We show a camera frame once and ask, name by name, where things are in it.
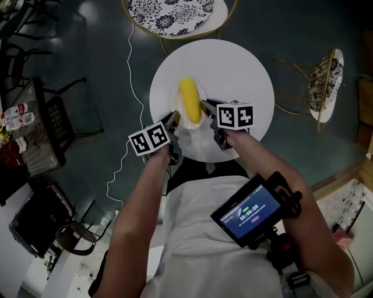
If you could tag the clear water bottle red label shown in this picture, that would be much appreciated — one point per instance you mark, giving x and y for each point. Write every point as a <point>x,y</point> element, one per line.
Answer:
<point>21,120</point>
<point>18,109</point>

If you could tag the yellow corn cob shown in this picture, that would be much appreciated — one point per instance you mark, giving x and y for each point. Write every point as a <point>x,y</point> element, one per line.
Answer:
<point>190,99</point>

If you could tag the person's white shirt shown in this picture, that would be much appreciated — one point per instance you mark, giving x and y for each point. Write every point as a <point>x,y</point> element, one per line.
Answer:
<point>198,241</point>

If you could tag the red flower bunch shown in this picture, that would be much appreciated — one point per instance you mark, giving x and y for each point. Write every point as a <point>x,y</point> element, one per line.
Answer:
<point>8,152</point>

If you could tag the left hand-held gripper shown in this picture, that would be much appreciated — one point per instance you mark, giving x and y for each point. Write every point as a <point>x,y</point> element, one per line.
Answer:
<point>150,138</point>

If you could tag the white plate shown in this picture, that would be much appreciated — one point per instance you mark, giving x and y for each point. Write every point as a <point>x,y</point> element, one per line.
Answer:
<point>182,109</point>

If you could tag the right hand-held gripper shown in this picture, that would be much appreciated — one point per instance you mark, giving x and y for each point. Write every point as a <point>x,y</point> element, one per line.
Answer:
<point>234,115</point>

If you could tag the grey glass side table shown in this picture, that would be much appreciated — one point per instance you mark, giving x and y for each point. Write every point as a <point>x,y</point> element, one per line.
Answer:
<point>36,145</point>

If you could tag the black metal chair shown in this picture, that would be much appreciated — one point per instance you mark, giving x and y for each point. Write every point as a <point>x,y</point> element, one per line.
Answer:
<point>20,17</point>

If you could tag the black mesh chair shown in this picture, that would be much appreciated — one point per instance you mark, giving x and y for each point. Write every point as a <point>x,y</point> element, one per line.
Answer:
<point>59,116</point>

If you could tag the black round stool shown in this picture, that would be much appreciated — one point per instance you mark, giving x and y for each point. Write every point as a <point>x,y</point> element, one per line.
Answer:
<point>77,237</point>

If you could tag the person's black trousers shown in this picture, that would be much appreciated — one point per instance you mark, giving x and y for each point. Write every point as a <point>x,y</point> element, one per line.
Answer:
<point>186,174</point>

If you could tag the white round table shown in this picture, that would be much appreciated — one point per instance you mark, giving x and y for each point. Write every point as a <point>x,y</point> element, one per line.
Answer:
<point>230,70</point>

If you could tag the person's left forearm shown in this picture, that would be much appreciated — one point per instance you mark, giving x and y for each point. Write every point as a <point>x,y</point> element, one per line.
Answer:
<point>140,192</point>

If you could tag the black chest camera mount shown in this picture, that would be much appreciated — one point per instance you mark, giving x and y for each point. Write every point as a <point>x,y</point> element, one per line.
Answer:
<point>284,247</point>

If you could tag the person's right forearm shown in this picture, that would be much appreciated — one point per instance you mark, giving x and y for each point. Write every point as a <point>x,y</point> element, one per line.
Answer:
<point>262,157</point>

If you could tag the gold chair with floral cushion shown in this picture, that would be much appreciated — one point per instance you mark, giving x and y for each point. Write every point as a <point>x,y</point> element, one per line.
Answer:
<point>172,14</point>
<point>323,84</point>

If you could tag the pink cloth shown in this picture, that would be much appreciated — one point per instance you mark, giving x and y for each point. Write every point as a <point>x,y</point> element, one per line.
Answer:
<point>344,238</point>

